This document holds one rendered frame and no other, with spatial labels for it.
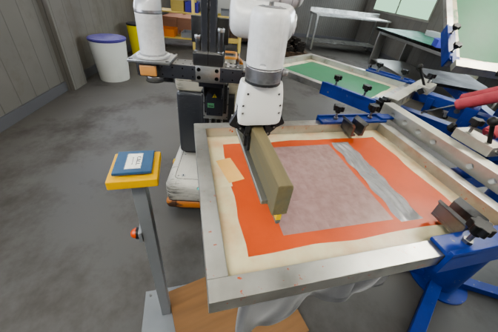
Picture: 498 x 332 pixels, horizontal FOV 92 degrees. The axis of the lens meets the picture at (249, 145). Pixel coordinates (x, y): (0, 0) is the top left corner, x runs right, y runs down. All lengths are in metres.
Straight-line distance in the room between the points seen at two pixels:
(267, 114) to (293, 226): 0.27
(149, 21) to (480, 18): 2.10
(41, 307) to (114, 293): 0.32
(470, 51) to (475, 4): 0.47
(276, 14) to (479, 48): 1.82
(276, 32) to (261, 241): 0.42
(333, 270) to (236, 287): 0.18
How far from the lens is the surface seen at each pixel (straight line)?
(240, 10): 0.54
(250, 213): 0.61
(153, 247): 1.02
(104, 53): 4.05
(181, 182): 1.68
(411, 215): 0.78
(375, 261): 0.58
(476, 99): 1.45
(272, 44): 0.47
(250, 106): 0.51
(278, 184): 0.42
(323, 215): 0.65
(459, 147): 1.04
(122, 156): 0.78
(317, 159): 0.83
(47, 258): 1.91
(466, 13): 2.39
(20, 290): 1.86
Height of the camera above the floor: 1.42
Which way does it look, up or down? 34 degrees down
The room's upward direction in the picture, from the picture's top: 7 degrees clockwise
